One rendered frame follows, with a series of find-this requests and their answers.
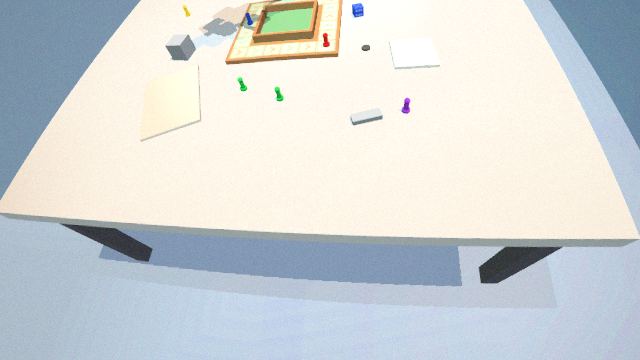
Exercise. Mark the blue die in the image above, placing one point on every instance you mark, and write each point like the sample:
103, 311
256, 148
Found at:
357, 10

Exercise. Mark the purple pawn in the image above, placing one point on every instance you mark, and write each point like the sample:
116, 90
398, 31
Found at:
406, 108

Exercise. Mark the green pawn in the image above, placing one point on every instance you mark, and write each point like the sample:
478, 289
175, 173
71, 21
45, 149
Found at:
280, 97
242, 86

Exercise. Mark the grey cube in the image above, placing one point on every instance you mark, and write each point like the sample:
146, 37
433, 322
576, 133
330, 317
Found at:
180, 47

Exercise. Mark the grey rectangular block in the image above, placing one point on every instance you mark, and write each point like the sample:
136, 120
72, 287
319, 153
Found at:
366, 116

